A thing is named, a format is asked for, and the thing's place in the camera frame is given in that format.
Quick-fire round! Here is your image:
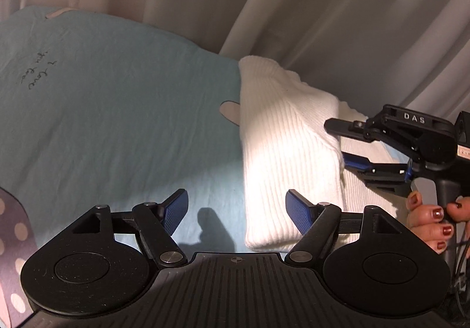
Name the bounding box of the blue mushroom print bedsheet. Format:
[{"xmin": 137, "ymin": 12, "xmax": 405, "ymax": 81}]
[{"xmin": 0, "ymin": 5, "xmax": 408, "ymax": 328}]

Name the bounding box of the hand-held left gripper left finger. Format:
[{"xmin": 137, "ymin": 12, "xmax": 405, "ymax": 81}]
[{"xmin": 48, "ymin": 188, "xmax": 189, "ymax": 269}]

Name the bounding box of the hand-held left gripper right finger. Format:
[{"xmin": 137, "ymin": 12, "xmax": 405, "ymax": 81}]
[{"xmin": 285, "ymin": 188, "xmax": 424, "ymax": 266}]

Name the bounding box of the black cable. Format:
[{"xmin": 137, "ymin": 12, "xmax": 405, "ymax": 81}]
[{"xmin": 450, "ymin": 220, "xmax": 470, "ymax": 314}]

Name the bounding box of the person's right hand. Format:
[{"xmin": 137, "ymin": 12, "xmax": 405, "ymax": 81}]
[{"xmin": 406, "ymin": 191, "xmax": 470, "ymax": 254}]

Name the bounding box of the beige curtain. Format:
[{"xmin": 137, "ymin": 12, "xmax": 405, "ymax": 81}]
[{"xmin": 0, "ymin": 0, "xmax": 470, "ymax": 123}]

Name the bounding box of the white ribbed knit sweater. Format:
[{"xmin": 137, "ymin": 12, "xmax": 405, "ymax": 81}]
[{"xmin": 238, "ymin": 55, "xmax": 408, "ymax": 252}]

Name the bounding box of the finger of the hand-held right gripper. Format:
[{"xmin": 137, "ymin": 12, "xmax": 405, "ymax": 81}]
[
  {"xmin": 341, "ymin": 151, "xmax": 412, "ymax": 199},
  {"xmin": 324, "ymin": 118, "xmax": 383, "ymax": 143}
]

